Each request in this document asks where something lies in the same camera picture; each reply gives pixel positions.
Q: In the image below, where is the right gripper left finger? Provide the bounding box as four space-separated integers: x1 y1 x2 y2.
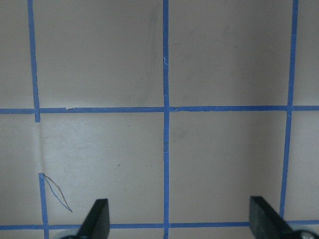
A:
76 199 110 239

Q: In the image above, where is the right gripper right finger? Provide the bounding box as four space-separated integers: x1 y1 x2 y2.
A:
249 196 297 239

